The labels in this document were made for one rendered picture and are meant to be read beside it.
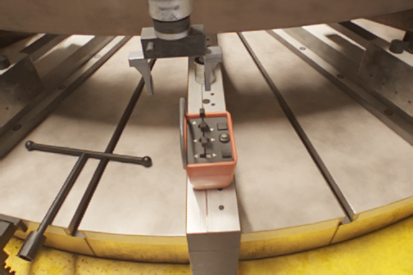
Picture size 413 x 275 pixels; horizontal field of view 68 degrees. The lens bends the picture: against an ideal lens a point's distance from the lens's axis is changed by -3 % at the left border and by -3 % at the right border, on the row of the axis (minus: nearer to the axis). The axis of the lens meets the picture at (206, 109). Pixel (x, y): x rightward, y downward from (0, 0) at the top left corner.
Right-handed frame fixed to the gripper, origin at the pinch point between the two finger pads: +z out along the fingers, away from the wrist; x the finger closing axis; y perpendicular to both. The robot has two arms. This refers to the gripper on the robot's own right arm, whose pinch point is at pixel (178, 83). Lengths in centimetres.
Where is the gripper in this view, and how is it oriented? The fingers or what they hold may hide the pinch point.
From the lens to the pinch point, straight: 73.4
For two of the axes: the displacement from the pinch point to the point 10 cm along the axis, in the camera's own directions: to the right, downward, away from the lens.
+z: 0.3, 7.5, 6.6
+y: 0.6, 6.6, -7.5
